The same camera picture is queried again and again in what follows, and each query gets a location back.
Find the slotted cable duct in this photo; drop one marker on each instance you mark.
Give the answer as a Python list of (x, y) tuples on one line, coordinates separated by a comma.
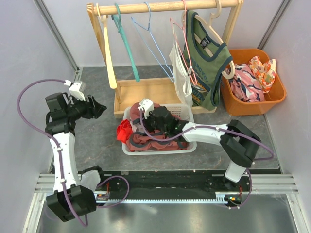
[(102, 199)]

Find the teal plastic hanger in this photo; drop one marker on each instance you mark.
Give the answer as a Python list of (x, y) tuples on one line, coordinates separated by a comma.
[(117, 20)]

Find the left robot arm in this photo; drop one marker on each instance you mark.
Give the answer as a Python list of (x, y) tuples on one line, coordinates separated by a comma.
[(73, 192)]

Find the white tank top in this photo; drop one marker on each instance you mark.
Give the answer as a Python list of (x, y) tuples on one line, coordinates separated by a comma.
[(181, 79)]

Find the mauve pink tank top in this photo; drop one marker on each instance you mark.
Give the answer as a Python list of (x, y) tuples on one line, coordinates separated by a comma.
[(136, 127)]

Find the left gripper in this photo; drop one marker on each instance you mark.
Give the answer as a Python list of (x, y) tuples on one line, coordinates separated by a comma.
[(93, 109)]

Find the orange floral cloth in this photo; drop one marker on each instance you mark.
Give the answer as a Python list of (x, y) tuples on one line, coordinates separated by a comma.
[(265, 73)]

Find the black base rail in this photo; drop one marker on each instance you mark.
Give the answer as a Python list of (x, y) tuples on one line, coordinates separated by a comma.
[(178, 184)]

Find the pink wire hanger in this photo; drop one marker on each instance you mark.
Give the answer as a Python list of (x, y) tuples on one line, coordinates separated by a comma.
[(190, 71)]

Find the orange plastic bin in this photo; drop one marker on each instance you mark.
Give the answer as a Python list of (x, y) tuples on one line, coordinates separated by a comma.
[(235, 106)]

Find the wooden clothes rack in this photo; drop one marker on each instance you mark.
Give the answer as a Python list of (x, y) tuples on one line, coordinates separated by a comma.
[(161, 90)]

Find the white plastic basket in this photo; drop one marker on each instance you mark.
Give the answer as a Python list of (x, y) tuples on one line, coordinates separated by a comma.
[(182, 111)]

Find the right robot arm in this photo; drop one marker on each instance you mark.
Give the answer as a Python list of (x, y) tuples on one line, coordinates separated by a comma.
[(238, 141)]

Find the rust red tank top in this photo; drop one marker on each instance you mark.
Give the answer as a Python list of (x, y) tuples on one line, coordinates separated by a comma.
[(141, 141)]

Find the light blue hanger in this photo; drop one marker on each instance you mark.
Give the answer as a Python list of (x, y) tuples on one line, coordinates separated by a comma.
[(146, 35)]

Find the pink patterned cloth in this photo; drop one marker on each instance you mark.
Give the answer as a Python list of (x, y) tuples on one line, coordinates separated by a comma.
[(245, 86)]

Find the beige wooden hanger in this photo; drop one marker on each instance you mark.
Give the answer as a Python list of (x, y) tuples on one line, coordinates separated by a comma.
[(108, 59)]

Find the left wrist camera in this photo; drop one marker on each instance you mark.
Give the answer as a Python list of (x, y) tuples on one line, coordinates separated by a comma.
[(76, 89)]

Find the green printed tank top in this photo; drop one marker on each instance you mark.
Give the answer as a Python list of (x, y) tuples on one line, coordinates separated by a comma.
[(209, 59)]

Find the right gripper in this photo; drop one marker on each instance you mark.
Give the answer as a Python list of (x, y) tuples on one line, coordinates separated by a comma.
[(146, 122)]

